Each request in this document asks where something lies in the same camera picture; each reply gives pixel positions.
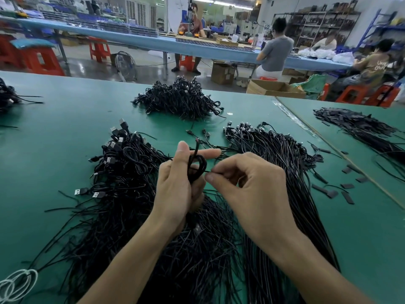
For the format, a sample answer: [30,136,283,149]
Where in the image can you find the person's left hand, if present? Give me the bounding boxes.
[151,141,222,235]

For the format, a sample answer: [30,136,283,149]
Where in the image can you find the person's right hand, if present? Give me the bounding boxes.
[204,152,305,254]

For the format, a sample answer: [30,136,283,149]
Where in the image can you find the single black cable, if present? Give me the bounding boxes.
[187,139,219,184]

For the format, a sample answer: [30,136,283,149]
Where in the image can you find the bundle of long black cables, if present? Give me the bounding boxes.
[185,121,341,304]

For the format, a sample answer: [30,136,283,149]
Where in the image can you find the small cluster of knotted cables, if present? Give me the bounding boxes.
[74,119,173,201]

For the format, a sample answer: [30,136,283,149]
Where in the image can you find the heap of black cables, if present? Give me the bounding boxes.
[132,76,225,120]
[0,78,44,113]

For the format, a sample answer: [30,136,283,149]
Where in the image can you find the pile of black cables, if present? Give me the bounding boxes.
[25,131,251,304]

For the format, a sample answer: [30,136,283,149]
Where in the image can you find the spread of straight black cables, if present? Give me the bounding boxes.
[313,107,405,165]

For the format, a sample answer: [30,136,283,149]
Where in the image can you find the person's left forearm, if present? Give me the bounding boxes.
[79,215,181,304]

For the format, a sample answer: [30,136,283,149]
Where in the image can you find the scattered dark tie pieces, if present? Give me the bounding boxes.
[308,142,369,205]

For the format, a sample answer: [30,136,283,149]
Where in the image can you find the open cardboard box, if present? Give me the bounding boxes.
[247,79,307,99]

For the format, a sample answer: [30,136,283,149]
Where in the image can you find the green bag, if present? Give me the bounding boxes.
[296,74,330,99]

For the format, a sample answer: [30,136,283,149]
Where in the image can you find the small cardboard box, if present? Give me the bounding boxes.
[211,62,238,85]

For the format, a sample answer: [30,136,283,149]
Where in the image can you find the red plastic stool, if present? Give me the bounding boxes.
[335,84,401,108]
[89,38,112,63]
[180,55,196,72]
[0,35,21,67]

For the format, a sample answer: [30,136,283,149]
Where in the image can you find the grey floor fan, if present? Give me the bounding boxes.
[114,51,138,83]

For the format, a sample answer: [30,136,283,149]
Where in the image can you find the long blue workbench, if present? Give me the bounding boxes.
[0,16,354,72]

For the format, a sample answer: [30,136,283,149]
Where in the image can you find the pile of white bags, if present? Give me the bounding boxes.
[299,49,356,66]

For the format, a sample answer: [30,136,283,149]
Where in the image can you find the white pillar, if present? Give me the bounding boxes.
[166,0,189,34]

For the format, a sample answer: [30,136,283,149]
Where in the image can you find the metal storage shelf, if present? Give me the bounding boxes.
[272,0,362,49]

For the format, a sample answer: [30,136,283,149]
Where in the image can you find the red stool with blue seat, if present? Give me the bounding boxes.
[11,38,65,76]

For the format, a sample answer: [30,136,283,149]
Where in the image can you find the blue metal rack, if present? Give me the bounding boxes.
[357,8,405,49]

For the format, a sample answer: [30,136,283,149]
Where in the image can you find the bunch of white wire rings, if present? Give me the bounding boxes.
[0,269,39,304]

